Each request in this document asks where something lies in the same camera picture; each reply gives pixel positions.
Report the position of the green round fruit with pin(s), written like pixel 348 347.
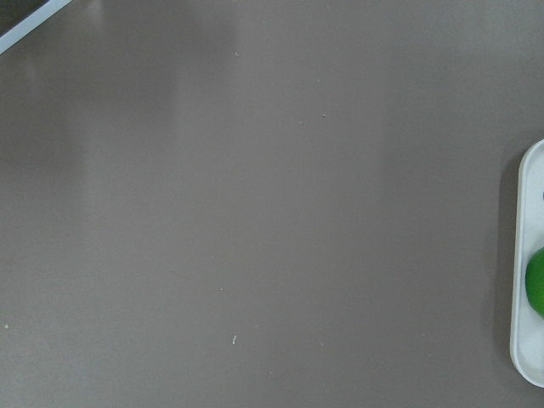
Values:
pixel 534 282

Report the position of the white plastic tray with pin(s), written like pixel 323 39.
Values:
pixel 526 328

